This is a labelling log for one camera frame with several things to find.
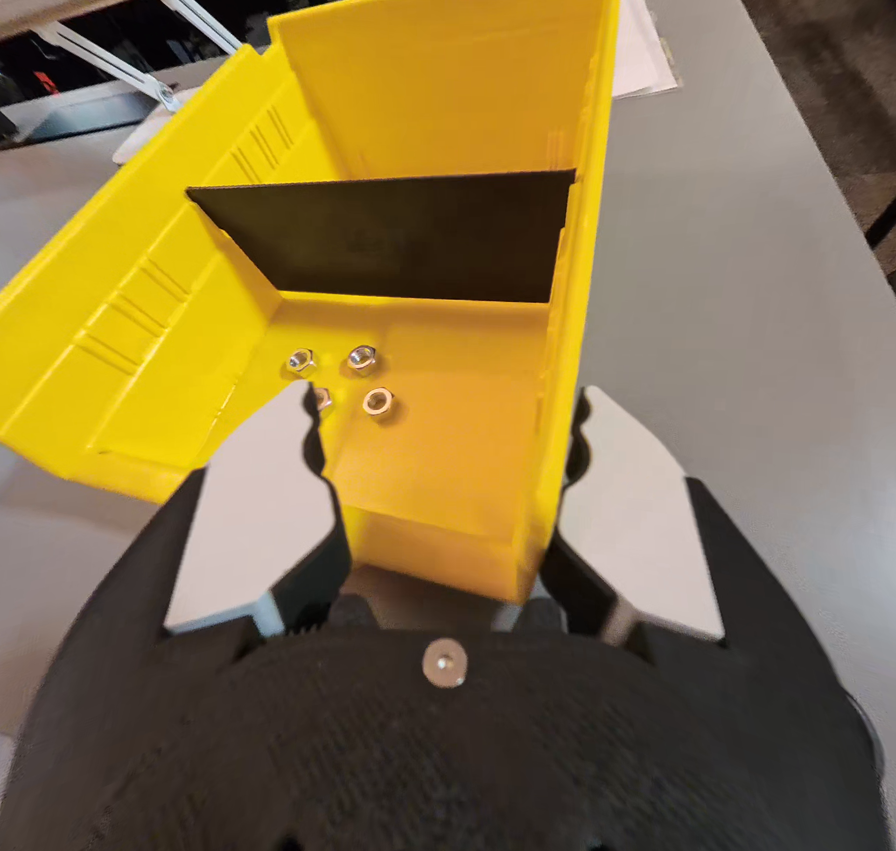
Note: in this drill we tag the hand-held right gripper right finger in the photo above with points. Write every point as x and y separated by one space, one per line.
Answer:
630 515

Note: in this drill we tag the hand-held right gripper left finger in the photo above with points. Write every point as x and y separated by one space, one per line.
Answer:
259 494

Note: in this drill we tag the yellow plastic bin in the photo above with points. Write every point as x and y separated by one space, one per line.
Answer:
448 95

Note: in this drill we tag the silver hex nut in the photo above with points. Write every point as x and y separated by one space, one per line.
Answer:
378 403
301 361
362 359
323 398

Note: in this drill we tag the black bin divider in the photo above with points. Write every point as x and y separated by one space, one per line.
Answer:
392 242

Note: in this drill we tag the black slanted pole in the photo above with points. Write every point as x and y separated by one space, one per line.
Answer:
883 224

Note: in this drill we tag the white metal stand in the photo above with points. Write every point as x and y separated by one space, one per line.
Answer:
140 74

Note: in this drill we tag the white paper sheets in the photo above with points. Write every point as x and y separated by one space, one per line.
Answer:
640 46

